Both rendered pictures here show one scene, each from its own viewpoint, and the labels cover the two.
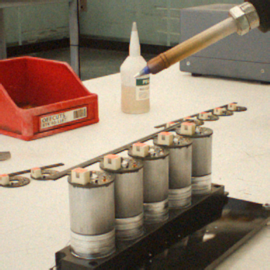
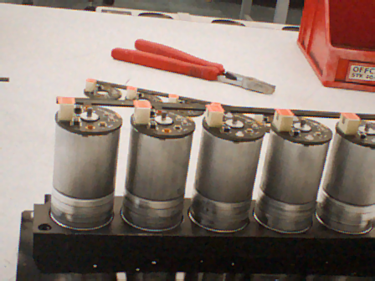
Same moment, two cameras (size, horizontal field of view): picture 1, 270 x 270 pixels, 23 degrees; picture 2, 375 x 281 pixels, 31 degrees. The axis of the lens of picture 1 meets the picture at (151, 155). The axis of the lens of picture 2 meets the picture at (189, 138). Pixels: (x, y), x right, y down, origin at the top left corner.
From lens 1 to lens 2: 0.25 m
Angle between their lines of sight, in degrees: 41
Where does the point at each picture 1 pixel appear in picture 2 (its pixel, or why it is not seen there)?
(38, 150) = (315, 99)
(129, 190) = (146, 160)
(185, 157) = (297, 160)
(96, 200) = (67, 147)
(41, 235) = not seen: hidden behind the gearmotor
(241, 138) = not seen: outside the picture
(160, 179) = (224, 171)
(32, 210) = not seen: hidden behind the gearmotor
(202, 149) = (356, 163)
